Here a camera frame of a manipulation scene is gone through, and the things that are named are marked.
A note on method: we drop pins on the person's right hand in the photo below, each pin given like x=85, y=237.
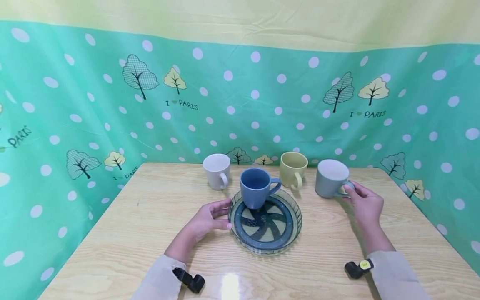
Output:
x=369, y=206

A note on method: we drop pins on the person's left hand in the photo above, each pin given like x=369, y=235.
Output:
x=202, y=221

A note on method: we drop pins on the grey mug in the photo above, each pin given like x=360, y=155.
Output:
x=330, y=179

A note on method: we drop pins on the round glass plate dark pinwheel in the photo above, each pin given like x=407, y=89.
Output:
x=268, y=229

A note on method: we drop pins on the person's left forearm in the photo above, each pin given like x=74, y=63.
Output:
x=168, y=266

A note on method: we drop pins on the person's right forearm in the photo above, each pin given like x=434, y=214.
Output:
x=390, y=266

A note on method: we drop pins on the white mug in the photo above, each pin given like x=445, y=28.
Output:
x=216, y=171

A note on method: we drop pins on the black wrist band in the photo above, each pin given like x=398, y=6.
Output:
x=189, y=280
x=358, y=268

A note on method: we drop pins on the blue mug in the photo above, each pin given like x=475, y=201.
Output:
x=255, y=187

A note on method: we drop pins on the yellow mug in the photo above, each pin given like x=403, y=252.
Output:
x=292, y=170

